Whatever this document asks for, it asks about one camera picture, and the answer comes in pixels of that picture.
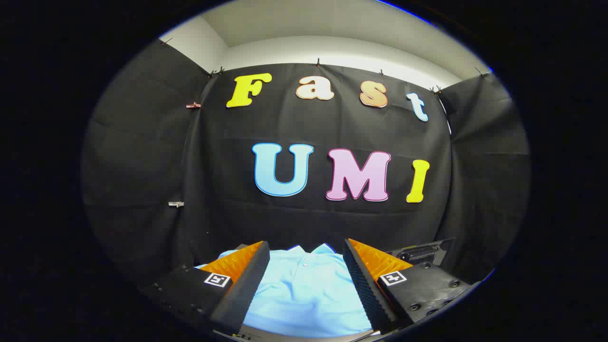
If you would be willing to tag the silver cloth clip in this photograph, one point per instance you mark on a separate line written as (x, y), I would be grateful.
(175, 204)

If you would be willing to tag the light blue polo shirt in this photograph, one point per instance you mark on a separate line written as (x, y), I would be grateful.
(306, 294)

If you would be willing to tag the copper cloth clip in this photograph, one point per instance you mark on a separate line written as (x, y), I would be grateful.
(193, 105)

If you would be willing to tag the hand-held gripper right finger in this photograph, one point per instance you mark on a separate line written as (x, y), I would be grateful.
(363, 285)

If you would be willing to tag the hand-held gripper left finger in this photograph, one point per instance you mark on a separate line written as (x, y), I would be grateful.
(247, 285)

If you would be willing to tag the dark glass washing machine lid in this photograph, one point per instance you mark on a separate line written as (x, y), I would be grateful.
(422, 251)

